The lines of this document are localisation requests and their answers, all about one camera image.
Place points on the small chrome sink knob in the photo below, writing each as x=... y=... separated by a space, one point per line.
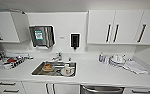
x=69 y=59

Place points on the stack of white plates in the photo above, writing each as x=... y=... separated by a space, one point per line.
x=118 y=61

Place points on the blue-label dish soap bottle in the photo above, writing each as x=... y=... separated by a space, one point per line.
x=101 y=58

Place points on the orange bowl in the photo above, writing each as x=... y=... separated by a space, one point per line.
x=48 y=67

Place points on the stainless steel dishwasher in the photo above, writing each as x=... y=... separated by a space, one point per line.
x=102 y=90

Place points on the white mug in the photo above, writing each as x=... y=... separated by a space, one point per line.
x=68 y=70

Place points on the steel paper towel dispenser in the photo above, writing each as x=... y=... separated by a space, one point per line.
x=41 y=36

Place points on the chrome sink faucet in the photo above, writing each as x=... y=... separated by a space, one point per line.
x=57 y=57

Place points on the steel sink basin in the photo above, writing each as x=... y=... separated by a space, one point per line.
x=54 y=74

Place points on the black wall soap dispenser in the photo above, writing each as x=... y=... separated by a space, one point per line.
x=75 y=40

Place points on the dish drying rack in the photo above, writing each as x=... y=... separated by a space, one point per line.
x=11 y=61

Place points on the white two-door base cabinet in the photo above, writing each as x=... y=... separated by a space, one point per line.
x=51 y=88

